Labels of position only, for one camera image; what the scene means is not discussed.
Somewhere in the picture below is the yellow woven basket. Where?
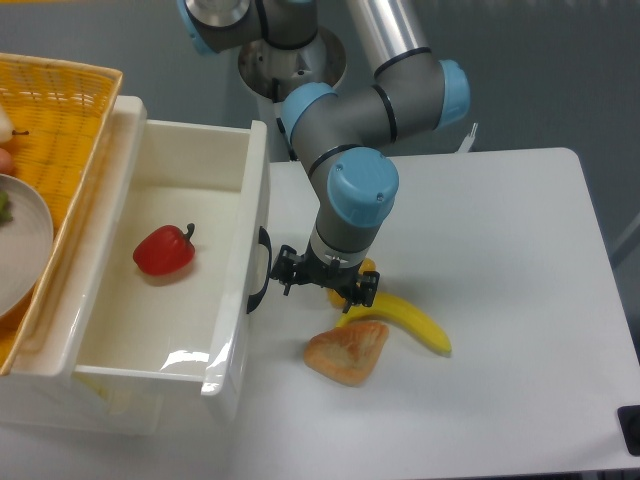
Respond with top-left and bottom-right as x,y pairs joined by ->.
1,53 -> 123,375

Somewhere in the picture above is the yellow bell pepper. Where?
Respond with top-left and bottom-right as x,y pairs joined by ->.
327,258 -> 376,310

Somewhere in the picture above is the yellow banana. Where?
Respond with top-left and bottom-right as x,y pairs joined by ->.
335,292 -> 452,356

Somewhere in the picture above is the black drawer handle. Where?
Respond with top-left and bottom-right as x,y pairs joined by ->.
246,226 -> 272,314

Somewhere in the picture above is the grey ribbed plate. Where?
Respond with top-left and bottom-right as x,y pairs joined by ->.
1,175 -> 54,316

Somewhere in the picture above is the white drawer cabinet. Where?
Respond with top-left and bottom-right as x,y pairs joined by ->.
1,97 -> 248,434

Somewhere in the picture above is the white top drawer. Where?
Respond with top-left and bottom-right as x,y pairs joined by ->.
76,121 -> 269,397

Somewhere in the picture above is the brown pastry bread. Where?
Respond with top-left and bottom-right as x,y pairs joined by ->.
303,321 -> 389,387

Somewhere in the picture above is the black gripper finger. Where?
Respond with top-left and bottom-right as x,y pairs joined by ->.
341,270 -> 380,313
270,245 -> 303,296

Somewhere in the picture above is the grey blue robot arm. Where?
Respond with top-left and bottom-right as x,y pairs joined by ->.
178,1 -> 471,307

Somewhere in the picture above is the red bell pepper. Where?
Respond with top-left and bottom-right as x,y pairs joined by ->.
132,223 -> 195,276

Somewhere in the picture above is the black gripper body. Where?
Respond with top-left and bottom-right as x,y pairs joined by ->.
294,247 -> 362,299

